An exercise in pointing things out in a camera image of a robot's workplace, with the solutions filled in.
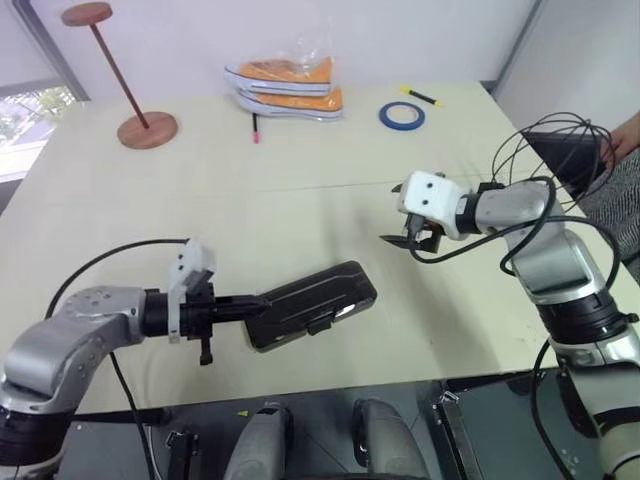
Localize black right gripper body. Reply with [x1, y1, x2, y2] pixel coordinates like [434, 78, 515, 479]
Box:
[404, 212, 445, 255]

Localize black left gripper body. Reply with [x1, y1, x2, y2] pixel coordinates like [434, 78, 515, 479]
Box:
[178, 281, 236, 367]

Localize dark screwdriver bit case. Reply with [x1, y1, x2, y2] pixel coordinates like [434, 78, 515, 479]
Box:
[243, 260, 378, 355]

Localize bare person hand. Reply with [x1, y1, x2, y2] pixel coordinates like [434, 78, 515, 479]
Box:
[608, 118, 640, 165]

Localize blue tape roll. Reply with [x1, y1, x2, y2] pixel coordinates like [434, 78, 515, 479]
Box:
[377, 101, 427, 133]

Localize black marker yellow ends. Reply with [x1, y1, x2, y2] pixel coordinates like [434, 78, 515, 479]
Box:
[398, 85, 445, 109]

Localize orange canvas sneaker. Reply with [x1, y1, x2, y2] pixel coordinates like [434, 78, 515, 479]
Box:
[223, 56, 335, 98]
[233, 86, 346, 122]

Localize grey rounded robot leg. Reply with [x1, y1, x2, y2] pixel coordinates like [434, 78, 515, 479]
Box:
[352, 398, 429, 480]
[224, 401, 294, 480]

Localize black flat board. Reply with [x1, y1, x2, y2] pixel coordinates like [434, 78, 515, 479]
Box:
[524, 127, 614, 197]

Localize orange sneakers in bag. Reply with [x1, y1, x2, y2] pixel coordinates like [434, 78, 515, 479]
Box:
[222, 33, 347, 123]

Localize brown wooden round-base stand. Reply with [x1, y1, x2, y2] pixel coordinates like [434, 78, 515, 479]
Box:
[60, 1, 180, 151]

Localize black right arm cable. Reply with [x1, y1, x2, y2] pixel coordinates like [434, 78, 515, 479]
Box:
[408, 174, 626, 480]

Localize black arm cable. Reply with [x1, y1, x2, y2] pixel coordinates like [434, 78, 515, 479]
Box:
[44, 237, 162, 480]
[408, 174, 626, 480]

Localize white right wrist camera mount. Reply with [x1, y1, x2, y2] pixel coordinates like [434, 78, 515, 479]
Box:
[396, 170, 464, 240]

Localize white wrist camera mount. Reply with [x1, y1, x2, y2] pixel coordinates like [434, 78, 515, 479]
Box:
[167, 238, 218, 345]
[396, 170, 464, 240]

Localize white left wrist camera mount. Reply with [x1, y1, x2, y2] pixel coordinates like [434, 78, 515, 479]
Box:
[167, 238, 218, 345]

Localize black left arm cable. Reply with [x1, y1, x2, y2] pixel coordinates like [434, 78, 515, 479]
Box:
[44, 237, 162, 480]

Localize black metal bracket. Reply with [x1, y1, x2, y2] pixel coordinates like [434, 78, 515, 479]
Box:
[164, 429, 202, 480]

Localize black metal frame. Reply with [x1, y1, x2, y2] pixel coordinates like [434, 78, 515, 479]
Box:
[431, 389, 502, 480]

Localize black coiled cable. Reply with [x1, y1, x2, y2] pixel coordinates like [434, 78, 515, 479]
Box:
[491, 111, 627, 212]

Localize grey window frame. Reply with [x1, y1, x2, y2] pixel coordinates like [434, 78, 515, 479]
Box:
[13, 0, 92, 104]

